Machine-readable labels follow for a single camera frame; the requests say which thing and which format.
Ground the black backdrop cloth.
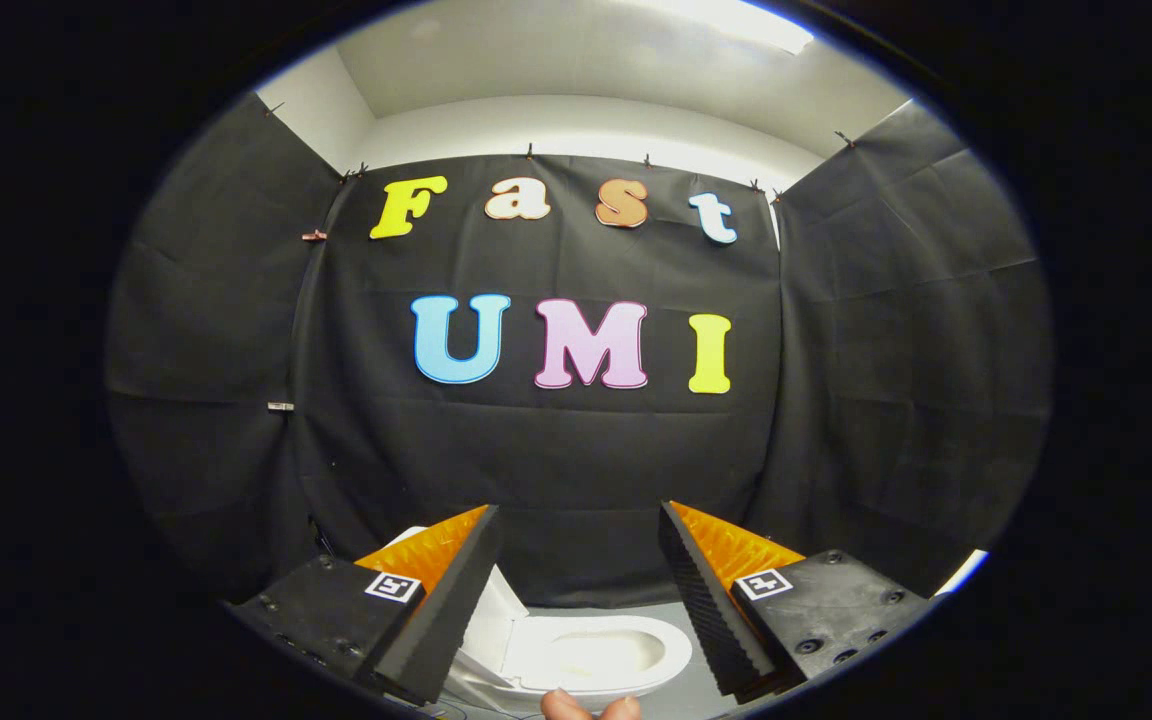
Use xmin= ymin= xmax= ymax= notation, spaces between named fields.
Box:
xmin=104 ymin=92 xmax=1055 ymax=609

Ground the white toilet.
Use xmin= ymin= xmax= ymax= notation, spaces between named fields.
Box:
xmin=391 ymin=525 xmax=695 ymax=717

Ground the white toilet lid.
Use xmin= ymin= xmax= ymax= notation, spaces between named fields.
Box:
xmin=456 ymin=564 xmax=533 ymax=687

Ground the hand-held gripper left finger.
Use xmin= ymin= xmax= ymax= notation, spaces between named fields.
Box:
xmin=226 ymin=503 xmax=503 ymax=707

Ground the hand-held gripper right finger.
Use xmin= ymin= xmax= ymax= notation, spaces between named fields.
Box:
xmin=657 ymin=499 xmax=938 ymax=702

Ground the white toilet seat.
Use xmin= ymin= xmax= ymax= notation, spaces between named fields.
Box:
xmin=503 ymin=613 xmax=695 ymax=699

